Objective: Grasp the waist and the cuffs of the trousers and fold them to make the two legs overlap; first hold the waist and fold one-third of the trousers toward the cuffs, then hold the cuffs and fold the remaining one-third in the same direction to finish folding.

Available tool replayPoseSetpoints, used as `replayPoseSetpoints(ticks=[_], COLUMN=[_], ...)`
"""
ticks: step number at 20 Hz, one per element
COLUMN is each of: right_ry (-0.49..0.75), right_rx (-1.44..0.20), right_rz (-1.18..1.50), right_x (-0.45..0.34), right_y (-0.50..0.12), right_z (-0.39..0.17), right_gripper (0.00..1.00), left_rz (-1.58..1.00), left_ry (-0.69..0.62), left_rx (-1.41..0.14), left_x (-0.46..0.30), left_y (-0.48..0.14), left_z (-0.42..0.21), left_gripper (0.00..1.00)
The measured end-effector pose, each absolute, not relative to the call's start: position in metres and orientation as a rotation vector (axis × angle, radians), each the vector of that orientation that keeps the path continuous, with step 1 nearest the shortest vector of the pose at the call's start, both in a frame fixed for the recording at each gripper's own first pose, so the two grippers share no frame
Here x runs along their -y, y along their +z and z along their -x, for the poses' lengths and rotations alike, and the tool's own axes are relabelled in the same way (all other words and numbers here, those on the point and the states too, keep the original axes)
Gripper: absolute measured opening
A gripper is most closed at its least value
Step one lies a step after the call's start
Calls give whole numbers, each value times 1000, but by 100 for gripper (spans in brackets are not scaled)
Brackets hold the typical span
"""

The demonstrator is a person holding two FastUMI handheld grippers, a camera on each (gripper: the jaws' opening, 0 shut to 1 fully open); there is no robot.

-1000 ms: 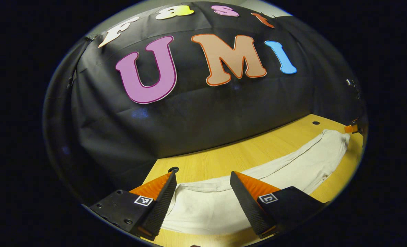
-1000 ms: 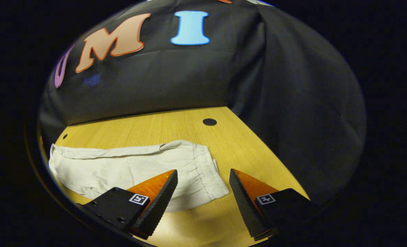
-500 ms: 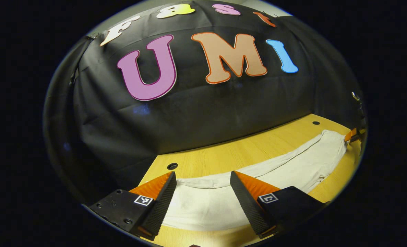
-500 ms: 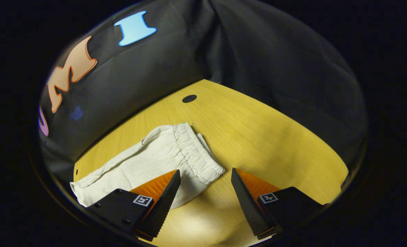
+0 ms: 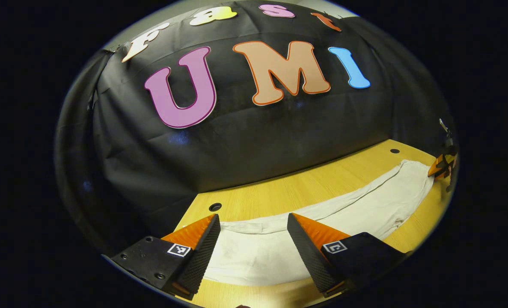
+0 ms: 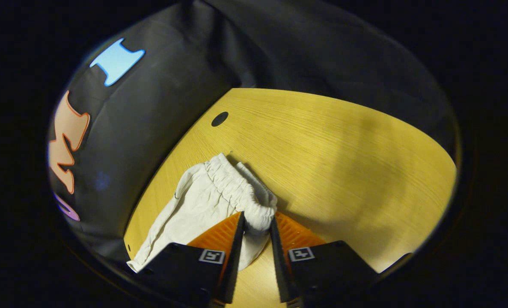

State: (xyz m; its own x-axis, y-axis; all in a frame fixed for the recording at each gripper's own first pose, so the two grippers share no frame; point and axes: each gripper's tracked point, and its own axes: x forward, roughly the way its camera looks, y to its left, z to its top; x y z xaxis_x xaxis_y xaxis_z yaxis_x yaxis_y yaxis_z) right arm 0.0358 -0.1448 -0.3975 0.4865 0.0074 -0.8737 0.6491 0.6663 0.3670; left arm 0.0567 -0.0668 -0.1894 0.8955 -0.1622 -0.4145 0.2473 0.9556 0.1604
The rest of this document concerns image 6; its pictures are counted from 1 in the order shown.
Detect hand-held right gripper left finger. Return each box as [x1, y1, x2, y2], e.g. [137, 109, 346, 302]
[140, 212, 246, 305]

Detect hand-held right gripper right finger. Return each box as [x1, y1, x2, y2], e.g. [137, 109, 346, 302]
[269, 212, 380, 306]

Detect white jeans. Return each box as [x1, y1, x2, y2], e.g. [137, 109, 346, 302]
[127, 153, 278, 273]

